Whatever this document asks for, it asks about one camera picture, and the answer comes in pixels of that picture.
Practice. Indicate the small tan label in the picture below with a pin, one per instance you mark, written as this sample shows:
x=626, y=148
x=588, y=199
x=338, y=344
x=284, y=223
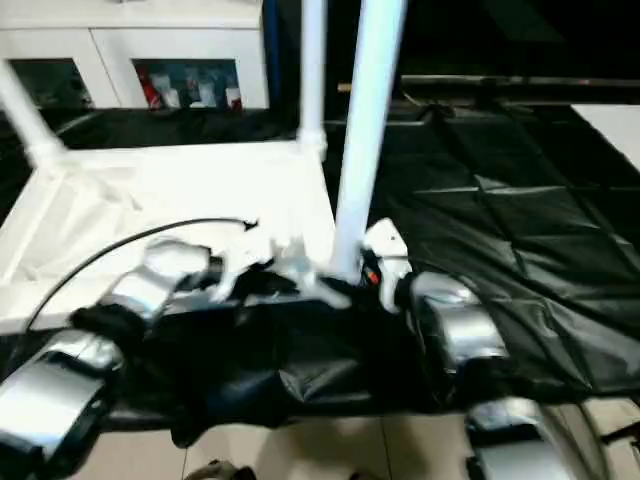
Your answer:
x=344, y=87

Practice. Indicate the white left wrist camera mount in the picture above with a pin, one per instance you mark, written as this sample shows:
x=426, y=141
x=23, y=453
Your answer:
x=250, y=250

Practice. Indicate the black mat cloth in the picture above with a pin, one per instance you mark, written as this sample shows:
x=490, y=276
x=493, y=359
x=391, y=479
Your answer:
x=500, y=225

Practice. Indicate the white ceramic cup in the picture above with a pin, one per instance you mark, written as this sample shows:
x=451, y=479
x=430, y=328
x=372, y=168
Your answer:
x=233, y=100

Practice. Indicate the grey low shelf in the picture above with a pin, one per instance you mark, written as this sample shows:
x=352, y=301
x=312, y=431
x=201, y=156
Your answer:
x=525, y=82

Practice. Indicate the black backdrop cloth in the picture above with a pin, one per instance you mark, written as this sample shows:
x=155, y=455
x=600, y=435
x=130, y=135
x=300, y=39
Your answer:
x=500, y=35

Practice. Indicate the white plastic table leg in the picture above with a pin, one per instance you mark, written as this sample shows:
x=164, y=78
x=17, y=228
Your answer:
x=312, y=65
x=30, y=115
x=367, y=125

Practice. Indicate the white plastic table top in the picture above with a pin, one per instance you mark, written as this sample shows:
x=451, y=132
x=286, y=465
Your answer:
x=175, y=190

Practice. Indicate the white glass-door cabinet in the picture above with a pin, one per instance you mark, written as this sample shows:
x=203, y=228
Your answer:
x=150, y=40

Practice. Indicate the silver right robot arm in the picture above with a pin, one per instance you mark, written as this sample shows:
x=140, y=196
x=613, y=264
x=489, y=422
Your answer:
x=470, y=330

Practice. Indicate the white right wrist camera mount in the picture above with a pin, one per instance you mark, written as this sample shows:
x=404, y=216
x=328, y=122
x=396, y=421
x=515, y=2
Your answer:
x=387, y=240

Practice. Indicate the dark blue vertical panel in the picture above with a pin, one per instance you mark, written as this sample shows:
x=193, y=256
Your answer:
x=272, y=50

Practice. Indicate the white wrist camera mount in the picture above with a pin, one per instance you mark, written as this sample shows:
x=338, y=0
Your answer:
x=387, y=240
x=250, y=250

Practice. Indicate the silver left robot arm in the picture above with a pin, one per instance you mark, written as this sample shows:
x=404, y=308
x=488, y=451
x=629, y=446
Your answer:
x=45, y=390

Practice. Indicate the red bottle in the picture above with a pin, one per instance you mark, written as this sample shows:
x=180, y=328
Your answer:
x=150, y=90

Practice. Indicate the blue white printed mug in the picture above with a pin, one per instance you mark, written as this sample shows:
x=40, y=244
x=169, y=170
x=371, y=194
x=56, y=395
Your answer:
x=207, y=95

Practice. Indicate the white can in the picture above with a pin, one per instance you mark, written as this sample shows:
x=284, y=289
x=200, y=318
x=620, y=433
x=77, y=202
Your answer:
x=171, y=97

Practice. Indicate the black table stand leg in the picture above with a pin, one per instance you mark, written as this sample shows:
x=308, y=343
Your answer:
x=620, y=432

